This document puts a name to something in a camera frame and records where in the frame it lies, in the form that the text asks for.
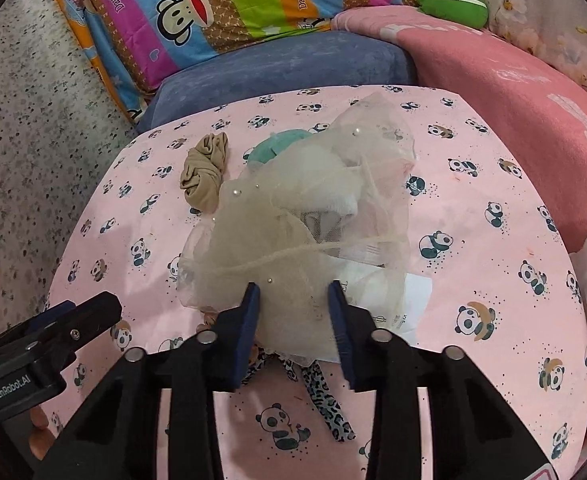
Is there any white tissue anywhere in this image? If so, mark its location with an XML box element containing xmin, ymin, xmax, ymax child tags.
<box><xmin>293</xmin><ymin>185</ymin><xmax>360</xmax><ymax>217</ymax></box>

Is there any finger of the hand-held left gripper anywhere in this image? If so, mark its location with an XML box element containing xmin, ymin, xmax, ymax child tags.
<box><xmin>21</xmin><ymin>290</ymin><xmax>123</xmax><ymax>361</ymax></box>
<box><xmin>0</xmin><ymin>301</ymin><xmax>77</xmax><ymax>356</ymax></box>

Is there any colourful striped cartoon quilt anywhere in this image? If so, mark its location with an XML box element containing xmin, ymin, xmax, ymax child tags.
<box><xmin>41</xmin><ymin>0</ymin><xmax>429</xmax><ymax>123</ymax></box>

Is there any person's left hand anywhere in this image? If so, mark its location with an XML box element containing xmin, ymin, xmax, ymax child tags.
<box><xmin>28</xmin><ymin>404</ymin><xmax>50</xmax><ymax>457</ymax></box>

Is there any beige stocking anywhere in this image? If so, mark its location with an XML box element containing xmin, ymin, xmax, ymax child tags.
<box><xmin>180</xmin><ymin>133</ymin><xmax>231</xmax><ymax>209</ymax></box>

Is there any cream mesh tulle cloth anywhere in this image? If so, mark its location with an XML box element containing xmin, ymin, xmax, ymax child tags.
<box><xmin>176</xmin><ymin>92</ymin><xmax>414</xmax><ymax>366</ymax></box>

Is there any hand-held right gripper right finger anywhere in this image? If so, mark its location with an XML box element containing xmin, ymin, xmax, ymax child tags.
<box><xmin>327</xmin><ymin>280</ymin><xmax>549</xmax><ymax>480</ymax></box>

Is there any pink blanket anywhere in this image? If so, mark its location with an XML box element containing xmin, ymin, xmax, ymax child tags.
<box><xmin>331</xmin><ymin>7</ymin><xmax>587</xmax><ymax>253</ymax></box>

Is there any leopard print ribbon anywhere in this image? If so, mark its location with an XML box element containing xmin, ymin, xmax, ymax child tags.
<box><xmin>241</xmin><ymin>345</ymin><xmax>357</xmax><ymax>443</ymax></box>

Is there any blue velvet cushion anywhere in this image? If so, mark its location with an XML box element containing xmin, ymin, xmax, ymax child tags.
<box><xmin>136</xmin><ymin>30</ymin><xmax>419</xmax><ymax>136</ymax></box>

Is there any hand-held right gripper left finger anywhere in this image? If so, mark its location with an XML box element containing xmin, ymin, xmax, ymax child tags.
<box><xmin>46</xmin><ymin>282</ymin><xmax>262</xmax><ymax>480</ymax></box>

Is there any grey floral bedding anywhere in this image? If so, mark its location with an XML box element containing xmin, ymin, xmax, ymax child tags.
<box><xmin>426</xmin><ymin>0</ymin><xmax>587</xmax><ymax>106</ymax></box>

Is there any mint green soft object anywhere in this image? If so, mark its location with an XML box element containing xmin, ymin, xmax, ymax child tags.
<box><xmin>246</xmin><ymin>129</ymin><xmax>314</xmax><ymax>166</ymax></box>

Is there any clear plastic package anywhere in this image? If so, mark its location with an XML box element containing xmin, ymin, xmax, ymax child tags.
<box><xmin>323</xmin><ymin>240</ymin><xmax>433</xmax><ymax>346</ymax></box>

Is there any pink panda print cloth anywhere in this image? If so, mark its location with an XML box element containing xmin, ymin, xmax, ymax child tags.
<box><xmin>44</xmin><ymin>85</ymin><xmax>587</xmax><ymax>480</ymax></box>

